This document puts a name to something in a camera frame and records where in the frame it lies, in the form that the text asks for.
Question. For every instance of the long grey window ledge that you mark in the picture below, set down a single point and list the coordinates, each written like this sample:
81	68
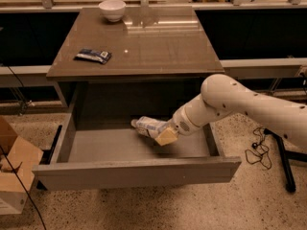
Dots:
264	68

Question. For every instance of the black metal stand leg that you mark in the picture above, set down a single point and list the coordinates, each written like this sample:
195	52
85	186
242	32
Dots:
286	156

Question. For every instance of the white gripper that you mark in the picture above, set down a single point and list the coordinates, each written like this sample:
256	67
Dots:
180	121

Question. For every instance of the clear blue plastic bottle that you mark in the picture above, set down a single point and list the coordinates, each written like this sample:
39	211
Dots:
149	127

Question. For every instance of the white ceramic bowl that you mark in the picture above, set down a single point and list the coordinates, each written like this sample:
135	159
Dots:
112	10

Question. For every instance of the open grey top drawer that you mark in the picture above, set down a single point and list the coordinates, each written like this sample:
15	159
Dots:
98	148

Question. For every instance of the dark blue snack packet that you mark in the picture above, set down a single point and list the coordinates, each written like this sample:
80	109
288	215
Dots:
99	56

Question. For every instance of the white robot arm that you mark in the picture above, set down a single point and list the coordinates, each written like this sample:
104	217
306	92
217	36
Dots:
221	96

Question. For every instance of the open cardboard box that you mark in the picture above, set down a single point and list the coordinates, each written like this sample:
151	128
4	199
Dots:
18	156

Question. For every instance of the grey cabinet with glossy top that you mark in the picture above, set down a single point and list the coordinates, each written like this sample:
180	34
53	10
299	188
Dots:
147	45

